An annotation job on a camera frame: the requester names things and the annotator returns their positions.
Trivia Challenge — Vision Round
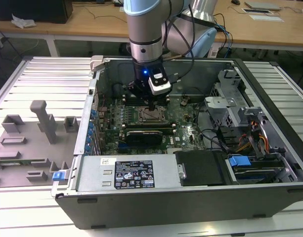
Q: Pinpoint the metal socket cover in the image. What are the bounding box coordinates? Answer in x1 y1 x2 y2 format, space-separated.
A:
139 107 167 123

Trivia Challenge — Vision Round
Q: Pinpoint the silver CPU plate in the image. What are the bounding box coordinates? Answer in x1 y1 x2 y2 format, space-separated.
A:
144 110 163 121

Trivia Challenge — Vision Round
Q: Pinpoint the black RAM slot row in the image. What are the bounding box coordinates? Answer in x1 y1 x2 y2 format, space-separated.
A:
121 121 177 134
121 94 171 107

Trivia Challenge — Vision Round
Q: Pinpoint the CPU socket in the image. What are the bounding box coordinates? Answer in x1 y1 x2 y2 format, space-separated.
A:
138 106 168 124

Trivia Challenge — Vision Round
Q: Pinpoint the black graphics card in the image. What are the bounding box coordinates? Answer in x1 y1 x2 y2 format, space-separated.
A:
126 130 165 147

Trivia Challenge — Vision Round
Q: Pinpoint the green motherboard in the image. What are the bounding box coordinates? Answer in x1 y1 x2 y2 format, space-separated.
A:
96 95 207 157

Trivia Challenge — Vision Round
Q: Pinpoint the wooden desk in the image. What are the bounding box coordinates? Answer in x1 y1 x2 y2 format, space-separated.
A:
0 0 303 53

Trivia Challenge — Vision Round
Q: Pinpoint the grey metal drive cage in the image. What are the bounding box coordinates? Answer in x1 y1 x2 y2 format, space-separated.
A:
204 69 246 124

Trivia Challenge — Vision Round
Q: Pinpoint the black power supply label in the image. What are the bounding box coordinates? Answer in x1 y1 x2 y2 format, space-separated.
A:
114 159 156 190

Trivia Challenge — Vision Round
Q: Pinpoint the silver power supply unit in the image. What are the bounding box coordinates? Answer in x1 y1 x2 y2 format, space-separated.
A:
75 155 182 193

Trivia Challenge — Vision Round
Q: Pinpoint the black drive bay panel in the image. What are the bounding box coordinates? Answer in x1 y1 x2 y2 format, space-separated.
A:
174 150 231 187

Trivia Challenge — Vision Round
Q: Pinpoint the blue case latch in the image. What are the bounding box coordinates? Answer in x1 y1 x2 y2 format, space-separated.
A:
52 170 68 183

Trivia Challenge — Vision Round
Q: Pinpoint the blue disk carrier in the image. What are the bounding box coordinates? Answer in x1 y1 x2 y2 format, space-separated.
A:
228 155 252 171

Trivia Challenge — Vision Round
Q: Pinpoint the black open PC case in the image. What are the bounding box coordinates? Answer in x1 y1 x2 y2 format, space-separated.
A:
51 55 303 229

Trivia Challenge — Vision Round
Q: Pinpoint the grey parts rack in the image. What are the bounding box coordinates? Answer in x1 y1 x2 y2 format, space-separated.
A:
0 100 81 189

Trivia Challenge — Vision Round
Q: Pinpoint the black box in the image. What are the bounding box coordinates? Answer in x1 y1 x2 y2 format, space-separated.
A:
0 0 74 24

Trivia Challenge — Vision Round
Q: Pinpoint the crumpled white paper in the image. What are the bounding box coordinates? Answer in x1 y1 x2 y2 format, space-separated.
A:
11 13 38 29

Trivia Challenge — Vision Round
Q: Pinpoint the grey flat device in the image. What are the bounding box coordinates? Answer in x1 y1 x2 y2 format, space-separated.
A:
244 0 282 11

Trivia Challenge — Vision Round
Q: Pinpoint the green RAM stick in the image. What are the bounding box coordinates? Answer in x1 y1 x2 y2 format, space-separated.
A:
0 159 33 166

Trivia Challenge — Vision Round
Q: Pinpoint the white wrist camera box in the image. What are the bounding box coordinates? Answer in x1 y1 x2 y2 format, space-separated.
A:
148 70 173 96

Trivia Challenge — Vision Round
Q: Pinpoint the grey case handle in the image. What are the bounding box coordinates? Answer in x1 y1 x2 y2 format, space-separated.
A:
89 55 105 73

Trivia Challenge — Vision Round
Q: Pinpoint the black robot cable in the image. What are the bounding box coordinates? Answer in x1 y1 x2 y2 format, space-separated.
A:
163 0 196 83

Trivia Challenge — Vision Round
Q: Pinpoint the blue cable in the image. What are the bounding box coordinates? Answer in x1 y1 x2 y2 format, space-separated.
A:
215 23 233 57

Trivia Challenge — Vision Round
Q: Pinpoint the orange yellow wire bundle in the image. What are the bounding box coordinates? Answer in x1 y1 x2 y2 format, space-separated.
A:
236 118 270 154

